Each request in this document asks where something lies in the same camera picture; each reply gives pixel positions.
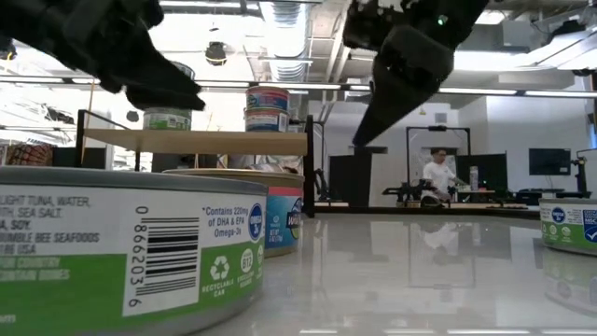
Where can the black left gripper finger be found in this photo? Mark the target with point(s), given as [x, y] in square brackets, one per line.
[163, 99]
[144, 70]

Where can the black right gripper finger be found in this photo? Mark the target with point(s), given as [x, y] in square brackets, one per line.
[392, 112]

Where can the background black robot arm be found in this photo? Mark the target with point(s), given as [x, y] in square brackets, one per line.
[410, 191]
[321, 184]

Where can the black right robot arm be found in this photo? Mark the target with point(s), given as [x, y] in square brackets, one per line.
[462, 18]

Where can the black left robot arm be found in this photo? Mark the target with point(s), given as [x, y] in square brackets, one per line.
[23, 18]

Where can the small black round fixture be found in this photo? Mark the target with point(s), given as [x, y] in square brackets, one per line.
[133, 116]

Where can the black background monitor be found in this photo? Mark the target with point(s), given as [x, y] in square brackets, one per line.
[186, 162]

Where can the black hanging ceiling device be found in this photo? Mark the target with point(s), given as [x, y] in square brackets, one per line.
[216, 53]

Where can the person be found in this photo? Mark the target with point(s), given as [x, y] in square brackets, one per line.
[438, 175]

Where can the black ceiling mounted box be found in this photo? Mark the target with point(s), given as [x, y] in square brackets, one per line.
[7, 52]

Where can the white bottle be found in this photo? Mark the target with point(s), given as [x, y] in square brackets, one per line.
[474, 179]

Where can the background wooden workstation board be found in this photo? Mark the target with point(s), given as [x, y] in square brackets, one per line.
[333, 204]
[490, 205]

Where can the black partition panel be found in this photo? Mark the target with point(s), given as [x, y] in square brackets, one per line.
[65, 158]
[490, 170]

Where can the dark background table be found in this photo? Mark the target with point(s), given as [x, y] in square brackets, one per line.
[536, 191]

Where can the black equipment stand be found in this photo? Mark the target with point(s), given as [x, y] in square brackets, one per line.
[581, 177]

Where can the grey wall vent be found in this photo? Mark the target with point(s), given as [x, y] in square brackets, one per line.
[440, 117]

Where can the black metal gantry frame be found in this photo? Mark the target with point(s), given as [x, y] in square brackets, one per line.
[438, 128]

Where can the wooden shelf black frame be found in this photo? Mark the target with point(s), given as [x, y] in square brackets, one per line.
[196, 142]

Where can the long suspended light rail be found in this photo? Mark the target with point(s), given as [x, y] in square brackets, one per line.
[303, 86]

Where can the ribbed silver ceiling duct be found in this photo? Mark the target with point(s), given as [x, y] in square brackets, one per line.
[298, 72]

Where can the black aluminium table frame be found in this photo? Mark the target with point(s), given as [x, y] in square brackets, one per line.
[466, 211]

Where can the patterned orange wall tapestry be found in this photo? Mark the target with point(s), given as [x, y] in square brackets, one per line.
[30, 156]

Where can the black wall monitor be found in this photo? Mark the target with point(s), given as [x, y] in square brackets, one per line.
[549, 162]

